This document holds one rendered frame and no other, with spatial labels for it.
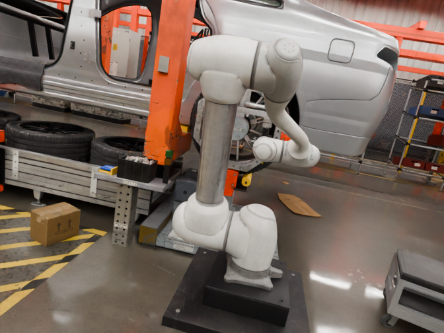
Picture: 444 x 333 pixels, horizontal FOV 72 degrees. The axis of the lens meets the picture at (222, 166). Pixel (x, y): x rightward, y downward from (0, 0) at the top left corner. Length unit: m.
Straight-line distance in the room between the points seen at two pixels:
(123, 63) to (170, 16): 4.92
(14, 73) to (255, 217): 2.51
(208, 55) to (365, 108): 1.79
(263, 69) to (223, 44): 0.13
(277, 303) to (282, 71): 0.77
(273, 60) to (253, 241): 0.62
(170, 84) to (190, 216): 1.04
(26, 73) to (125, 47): 4.00
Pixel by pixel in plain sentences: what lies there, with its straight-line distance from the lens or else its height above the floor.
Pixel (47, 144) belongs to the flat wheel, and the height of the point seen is 0.43.
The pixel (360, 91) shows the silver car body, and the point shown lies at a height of 1.22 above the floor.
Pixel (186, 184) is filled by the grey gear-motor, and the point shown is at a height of 0.38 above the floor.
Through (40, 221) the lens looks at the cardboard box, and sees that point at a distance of 2.08.
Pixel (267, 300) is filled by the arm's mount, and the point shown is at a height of 0.38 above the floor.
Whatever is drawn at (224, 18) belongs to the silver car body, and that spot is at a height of 1.55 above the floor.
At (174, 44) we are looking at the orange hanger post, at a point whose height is 1.26.
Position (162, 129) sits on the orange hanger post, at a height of 0.75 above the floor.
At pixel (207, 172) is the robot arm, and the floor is 0.78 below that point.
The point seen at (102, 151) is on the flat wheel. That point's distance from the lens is 2.41.
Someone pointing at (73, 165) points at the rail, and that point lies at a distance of 2.39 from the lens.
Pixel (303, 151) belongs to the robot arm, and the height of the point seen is 0.87.
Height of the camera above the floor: 1.04
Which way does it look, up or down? 13 degrees down
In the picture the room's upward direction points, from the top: 10 degrees clockwise
